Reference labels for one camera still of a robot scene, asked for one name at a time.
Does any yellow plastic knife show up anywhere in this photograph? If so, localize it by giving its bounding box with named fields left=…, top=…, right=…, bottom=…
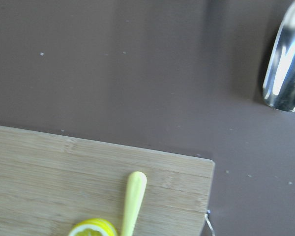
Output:
left=120, top=171, right=147, bottom=236

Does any halved lemon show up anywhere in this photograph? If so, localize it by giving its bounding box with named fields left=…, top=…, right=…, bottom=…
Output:
left=68, top=218, right=118, bottom=236

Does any bamboo cutting board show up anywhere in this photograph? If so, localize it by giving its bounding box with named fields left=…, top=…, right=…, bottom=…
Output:
left=0, top=126, right=215, bottom=236

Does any steel scoop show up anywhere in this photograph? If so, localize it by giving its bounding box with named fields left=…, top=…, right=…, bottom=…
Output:
left=263, top=1, right=295, bottom=113

